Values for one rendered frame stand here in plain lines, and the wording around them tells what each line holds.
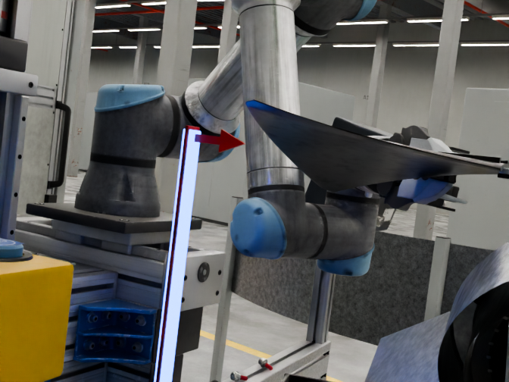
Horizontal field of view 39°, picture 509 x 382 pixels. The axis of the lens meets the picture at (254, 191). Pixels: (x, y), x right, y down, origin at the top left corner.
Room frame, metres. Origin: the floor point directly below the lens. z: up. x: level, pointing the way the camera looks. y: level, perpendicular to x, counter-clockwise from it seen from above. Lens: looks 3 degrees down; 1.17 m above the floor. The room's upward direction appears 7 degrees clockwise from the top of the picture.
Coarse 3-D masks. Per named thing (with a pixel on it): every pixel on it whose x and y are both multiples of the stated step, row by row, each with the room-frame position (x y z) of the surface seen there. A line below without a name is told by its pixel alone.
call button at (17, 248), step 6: (0, 240) 0.55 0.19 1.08; (6, 240) 0.55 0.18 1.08; (12, 240) 0.56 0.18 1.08; (0, 246) 0.53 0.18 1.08; (6, 246) 0.53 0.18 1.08; (12, 246) 0.53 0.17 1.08; (18, 246) 0.54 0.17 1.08; (0, 252) 0.52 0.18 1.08; (6, 252) 0.53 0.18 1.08; (12, 252) 0.53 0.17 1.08; (18, 252) 0.54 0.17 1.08
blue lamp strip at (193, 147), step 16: (192, 144) 0.76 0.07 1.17; (192, 160) 0.76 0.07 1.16; (192, 176) 0.76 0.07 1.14; (192, 192) 0.77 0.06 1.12; (176, 240) 0.75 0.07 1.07; (176, 256) 0.75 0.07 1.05; (176, 272) 0.76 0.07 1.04; (176, 288) 0.76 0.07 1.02; (176, 304) 0.76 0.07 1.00; (176, 320) 0.77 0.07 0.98; (176, 336) 0.77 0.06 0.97
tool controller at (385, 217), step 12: (336, 120) 1.30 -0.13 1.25; (348, 120) 1.33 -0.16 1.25; (360, 132) 1.28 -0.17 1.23; (372, 132) 1.27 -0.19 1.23; (384, 132) 1.43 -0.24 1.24; (312, 180) 1.31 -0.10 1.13; (312, 192) 1.31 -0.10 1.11; (324, 192) 1.30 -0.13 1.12; (324, 204) 1.30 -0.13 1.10; (384, 204) 1.39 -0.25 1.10; (384, 216) 1.42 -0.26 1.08; (384, 228) 1.48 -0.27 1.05
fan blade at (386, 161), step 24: (264, 120) 0.67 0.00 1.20; (288, 120) 0.64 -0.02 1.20; (312, 120) 0.62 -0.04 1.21; (288, 144) 0.73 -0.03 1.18; (312, 144) 0.70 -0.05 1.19; (336, 144) 0.68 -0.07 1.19; (360, 144) 0.65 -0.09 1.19; (384, 144) 0.61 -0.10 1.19; (312, 168) 0.78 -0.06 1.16; (336, 168) 0.76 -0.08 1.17; (360, 168) 0.75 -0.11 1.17; (384, 168) 0.73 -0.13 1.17; (408, 168) 0.72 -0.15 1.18; (432, 168) 0.70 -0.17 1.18; (456, 168) 0.68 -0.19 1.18; (480, 168) 0.65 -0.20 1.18
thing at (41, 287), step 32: (32, 256) 0.55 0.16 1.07; (0, 288) 0.48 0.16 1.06; (32, 288) 0.51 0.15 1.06; (64, 288) 0.54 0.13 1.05; (0, 320) 0.48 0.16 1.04; (32, 320) 0.51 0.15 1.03; (64, 320) 0.55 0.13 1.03; (0, 352) 0.49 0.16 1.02; (32, 352) 0.52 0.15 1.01; (64, 352) 0.55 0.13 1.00
